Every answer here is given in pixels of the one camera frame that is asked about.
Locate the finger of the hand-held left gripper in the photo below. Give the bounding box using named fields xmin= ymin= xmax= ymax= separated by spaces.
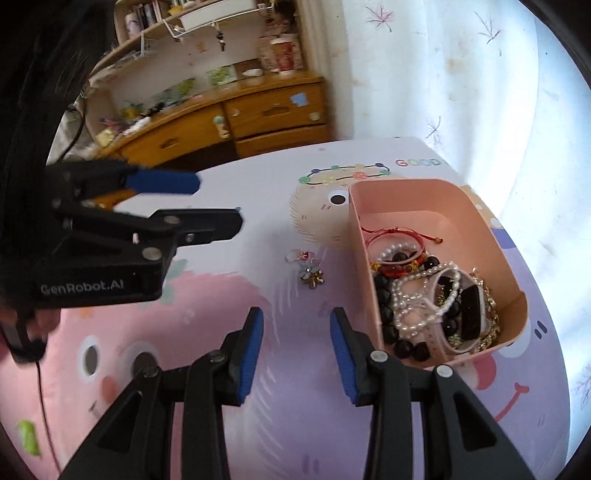
xmin=53 ymin=208 xmax=244 ymax=246
xmin=46 ymin=159 xmax=202 ymax=207

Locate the white smart watch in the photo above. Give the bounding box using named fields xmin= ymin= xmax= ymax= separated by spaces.
xmin=422 ymin=268 xmax=492 ymax=355

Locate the red string bracelet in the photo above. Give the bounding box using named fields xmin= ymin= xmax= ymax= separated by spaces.
xmin=361 ymin=226 xmax=445 ymax=252

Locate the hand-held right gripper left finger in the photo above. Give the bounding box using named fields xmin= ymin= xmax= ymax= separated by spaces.
xmin=58 ymin=306 xmax=265 ymax=480

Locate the row of books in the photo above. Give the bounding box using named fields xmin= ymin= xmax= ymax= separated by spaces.
xmin=124 ymin=0 xmax=185 ymax=28

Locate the pearl bracelet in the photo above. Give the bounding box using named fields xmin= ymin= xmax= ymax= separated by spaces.
xmin=379 ymin=243 xmax=426 ymax=265

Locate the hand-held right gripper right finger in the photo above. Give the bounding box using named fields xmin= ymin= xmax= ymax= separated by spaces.
xmin=329 ymin=307 xmax=539 ymax=480

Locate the dark bead bracelet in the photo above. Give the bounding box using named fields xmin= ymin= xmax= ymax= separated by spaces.
xmin=373 ymin=254 xmax=462 ymax=362

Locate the wooden desk with drawers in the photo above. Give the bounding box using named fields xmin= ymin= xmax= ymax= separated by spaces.
xmin=90 ymin=76 xmax=333 ymax=169

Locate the floral patterned container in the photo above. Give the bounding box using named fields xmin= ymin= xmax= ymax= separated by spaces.
xmin=257 ymin=39 xmax=278 ymax=71

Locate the pink plastic tray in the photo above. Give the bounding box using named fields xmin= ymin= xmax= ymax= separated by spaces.
xmin=348 ymin=179 xmax=528 ymax=371

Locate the red cup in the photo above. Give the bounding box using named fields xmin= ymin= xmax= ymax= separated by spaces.
xmin=270 ymin=38 xmax=296 ymax=77

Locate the white long storage box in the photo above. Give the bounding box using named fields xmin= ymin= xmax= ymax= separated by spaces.
xmin=180 ymin=0 xmax=257 ymax=29

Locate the white leaf print curtain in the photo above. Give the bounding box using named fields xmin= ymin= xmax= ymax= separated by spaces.
xmin=342 ymin=0 xmax=591 ymax=416

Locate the white wire hanging rack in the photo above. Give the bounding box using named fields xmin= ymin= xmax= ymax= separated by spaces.
xmin=165 ymin=0 xmax=273 ymax=41

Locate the person's left hand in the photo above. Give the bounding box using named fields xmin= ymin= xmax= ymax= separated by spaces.
xmin=0 ymin=302 xmax=63 ymax=347

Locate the cartoon printed tablecloth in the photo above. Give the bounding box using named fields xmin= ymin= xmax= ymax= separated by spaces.
xmin=0 ymin=136 xmax=571 ymax=480

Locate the pearl necklace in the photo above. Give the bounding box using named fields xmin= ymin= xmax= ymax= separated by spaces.
xmin=392 ymin=261 xmax=462 ymax=342

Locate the black cable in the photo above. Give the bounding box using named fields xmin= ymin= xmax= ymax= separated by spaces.
xmin=34 ymin=360 xmax=61 ymax=472

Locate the wooden bookshelf hutch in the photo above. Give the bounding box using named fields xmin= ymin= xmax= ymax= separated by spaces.
xmin=90 ymin=0 xmax=305 ymax=88

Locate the red beaded bracelet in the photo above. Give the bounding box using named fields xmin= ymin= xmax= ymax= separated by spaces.
xmin=370 ymin=258 xmax=428 ymax=278

